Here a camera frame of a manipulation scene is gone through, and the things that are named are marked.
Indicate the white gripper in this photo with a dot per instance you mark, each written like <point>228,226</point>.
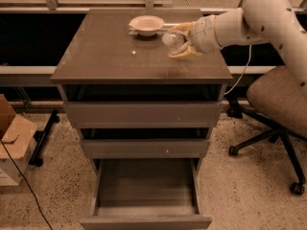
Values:
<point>204,33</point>

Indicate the clear plastic water bottle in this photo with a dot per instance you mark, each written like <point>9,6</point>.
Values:
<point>174,42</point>

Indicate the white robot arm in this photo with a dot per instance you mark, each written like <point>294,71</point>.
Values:
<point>257,22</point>

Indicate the grey drawer cabinet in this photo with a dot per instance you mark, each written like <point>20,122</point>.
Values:
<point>107,61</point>

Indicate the grey middle drawer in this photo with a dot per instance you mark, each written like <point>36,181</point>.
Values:
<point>143,148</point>

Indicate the grey drawer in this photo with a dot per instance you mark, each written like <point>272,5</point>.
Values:
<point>146,194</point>
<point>143,148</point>
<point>136,115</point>

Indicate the grey top drawer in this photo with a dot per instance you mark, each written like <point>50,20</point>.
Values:
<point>136,115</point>

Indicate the grey bottom drawer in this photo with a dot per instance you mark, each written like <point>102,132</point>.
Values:
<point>146,194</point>

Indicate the white bowl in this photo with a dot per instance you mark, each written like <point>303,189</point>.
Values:
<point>147,25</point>

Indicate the brown office chair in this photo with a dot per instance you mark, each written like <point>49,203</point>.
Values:
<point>279,104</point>

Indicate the black stand foot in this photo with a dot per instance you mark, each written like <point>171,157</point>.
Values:
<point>41,139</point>

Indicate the cardboard box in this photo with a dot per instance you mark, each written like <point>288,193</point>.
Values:
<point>17,144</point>

